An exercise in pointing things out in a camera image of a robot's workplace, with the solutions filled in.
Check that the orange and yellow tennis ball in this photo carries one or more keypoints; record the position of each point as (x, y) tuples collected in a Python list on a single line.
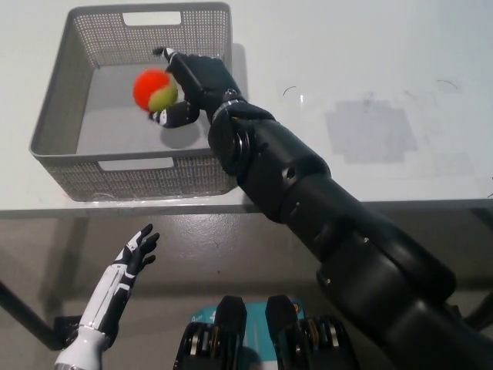
[(148, 86)]

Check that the grey perforated plastic basket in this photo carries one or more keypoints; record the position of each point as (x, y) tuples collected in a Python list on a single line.
[(65, 100)]

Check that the black table leg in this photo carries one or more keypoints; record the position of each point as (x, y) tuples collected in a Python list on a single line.
[(27, 312)]

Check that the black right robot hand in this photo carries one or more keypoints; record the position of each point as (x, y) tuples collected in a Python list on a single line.
[(210, 81)]

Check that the black robot body with teal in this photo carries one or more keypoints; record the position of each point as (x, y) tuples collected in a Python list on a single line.
[(231, 339)]

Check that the white and black left hand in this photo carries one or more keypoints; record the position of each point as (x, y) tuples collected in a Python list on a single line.
[(115, 289)]

